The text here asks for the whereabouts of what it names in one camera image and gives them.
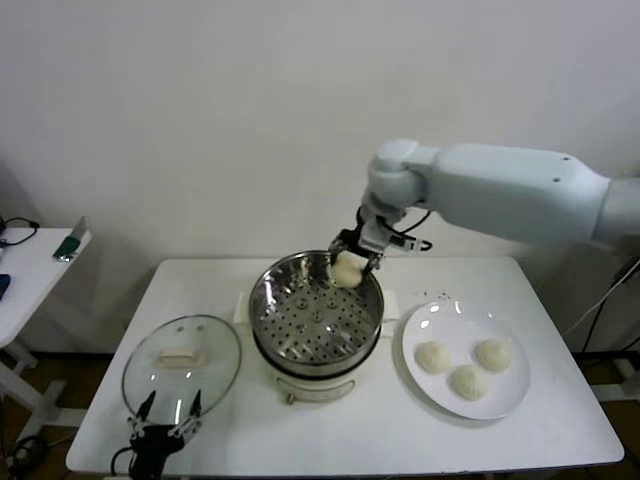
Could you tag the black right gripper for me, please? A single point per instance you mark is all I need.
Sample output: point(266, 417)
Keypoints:
point(372, 235)

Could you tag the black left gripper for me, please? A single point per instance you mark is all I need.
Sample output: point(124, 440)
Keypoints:
point(150, 450)

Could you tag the white steamed baozi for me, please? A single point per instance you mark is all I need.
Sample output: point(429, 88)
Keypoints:
point(433, 357)
point(469, 382)
point(495, 355)
point(346, 272)

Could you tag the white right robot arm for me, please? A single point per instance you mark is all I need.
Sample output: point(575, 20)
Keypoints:
point(500, 190)

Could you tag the stainless steel steamer basket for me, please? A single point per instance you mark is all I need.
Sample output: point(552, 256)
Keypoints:
point(315, 320)

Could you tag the steel steamer pot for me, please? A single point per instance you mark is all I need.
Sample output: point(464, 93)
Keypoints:
point(312, 387)

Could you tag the white round plate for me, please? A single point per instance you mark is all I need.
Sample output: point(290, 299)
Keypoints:
point(465, 320)

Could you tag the green tool with grey card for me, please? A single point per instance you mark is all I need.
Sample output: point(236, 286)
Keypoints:
point(67, 247)

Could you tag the white side table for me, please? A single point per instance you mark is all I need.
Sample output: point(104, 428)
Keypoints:
point(30, 270)

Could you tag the dark blue object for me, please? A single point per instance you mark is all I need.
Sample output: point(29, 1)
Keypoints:
point(4, 287)

